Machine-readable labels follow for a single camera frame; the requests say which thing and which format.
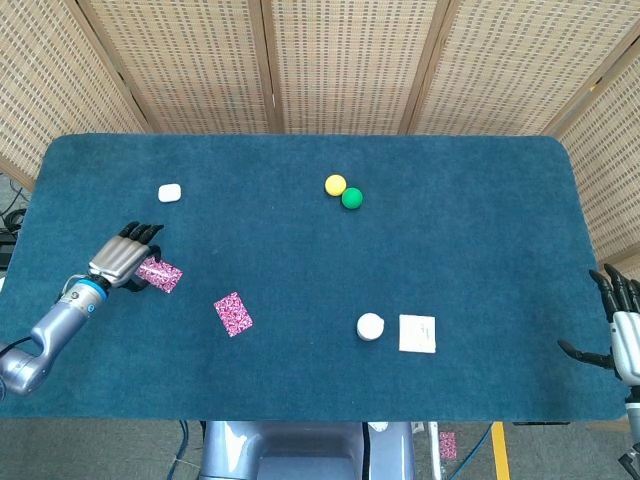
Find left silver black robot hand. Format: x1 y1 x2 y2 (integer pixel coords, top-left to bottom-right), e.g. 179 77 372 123
87 221 166 293

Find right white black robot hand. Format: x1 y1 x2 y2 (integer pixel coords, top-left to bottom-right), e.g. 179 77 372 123
557 263 640 387

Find black box device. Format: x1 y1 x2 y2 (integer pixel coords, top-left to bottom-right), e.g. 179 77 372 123
0 229 19 269

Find blue carpet table cover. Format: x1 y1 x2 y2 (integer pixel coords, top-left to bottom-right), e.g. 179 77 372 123
0 132 632 423

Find pale yellow sticky note pad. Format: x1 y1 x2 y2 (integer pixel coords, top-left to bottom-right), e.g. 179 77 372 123
398 314 437 355

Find white table leg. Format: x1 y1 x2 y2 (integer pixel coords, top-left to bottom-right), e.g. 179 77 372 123
428 421 442 480

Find white round cap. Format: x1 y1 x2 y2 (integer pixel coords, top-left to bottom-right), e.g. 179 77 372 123
356 312 386 343

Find blue-grey robot torso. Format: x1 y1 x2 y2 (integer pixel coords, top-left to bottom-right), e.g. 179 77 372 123
198 421 417 480

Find black coiled cable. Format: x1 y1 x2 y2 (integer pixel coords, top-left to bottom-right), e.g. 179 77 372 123
0 207 27 234

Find blue cable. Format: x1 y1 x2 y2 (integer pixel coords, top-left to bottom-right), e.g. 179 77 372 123
167 421 192 480
467 423 494 480

